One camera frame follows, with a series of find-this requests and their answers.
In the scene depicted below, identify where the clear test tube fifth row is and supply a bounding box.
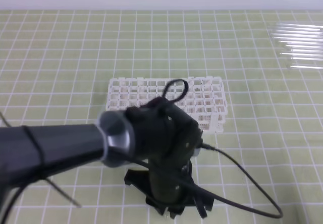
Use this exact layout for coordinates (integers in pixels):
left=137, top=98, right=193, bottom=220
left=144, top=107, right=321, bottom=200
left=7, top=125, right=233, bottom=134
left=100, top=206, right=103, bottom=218
left=280, top=52, right=322, bottom=61

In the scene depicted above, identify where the clear test tube fourth row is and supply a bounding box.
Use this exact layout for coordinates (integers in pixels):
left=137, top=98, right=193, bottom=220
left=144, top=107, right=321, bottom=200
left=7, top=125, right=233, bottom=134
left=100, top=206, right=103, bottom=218
left=280, top=45, right=322, bottom=54

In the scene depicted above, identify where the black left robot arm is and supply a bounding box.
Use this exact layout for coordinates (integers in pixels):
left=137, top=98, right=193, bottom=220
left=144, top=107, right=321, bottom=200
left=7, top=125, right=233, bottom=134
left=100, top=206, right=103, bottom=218
left=1, top=102, right=202, bottom=213

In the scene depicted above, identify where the green checkered tablecloth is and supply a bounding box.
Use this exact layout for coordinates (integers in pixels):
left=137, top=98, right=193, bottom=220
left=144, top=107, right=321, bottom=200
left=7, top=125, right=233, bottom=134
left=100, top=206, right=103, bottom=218
left=1, top=10, right=322, bottom=223

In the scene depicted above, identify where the black camera cable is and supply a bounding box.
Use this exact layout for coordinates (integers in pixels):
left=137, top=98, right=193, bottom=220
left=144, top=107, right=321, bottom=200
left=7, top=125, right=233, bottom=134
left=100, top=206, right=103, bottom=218
left=161, top=79, right=283, bottom=219

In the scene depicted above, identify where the clear test tube bottom row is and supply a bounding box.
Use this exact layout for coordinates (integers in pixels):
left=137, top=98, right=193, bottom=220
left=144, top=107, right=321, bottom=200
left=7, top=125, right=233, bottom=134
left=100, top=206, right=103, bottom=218
left=287, top=63, right=323, bottom=70

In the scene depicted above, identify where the clear test tube second row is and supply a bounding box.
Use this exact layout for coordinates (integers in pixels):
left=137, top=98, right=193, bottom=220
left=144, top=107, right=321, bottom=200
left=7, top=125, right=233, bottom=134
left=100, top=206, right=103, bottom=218
left=272, top=33, right=322, bottom=39

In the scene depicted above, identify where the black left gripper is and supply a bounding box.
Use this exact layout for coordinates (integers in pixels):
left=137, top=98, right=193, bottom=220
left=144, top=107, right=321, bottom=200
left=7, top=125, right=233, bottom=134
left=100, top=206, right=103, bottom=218
left=124, top=156, right=214, bottom=218

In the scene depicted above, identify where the white plastic test tube rack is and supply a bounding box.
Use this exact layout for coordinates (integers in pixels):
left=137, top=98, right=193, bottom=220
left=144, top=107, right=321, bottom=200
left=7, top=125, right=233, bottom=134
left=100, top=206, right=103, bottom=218
left=106, top=76, right=228, bottom=134

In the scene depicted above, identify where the clear test tube top row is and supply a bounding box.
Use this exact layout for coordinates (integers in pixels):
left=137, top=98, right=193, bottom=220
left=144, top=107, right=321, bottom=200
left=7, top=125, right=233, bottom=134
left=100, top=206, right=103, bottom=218
left=271, top=23, right=322, bottom=32

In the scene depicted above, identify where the clear test tube third row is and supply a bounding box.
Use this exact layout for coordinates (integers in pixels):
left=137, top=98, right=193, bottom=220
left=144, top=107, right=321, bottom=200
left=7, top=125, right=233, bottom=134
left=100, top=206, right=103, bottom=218
left=279, top=40, right=322, bottom=46

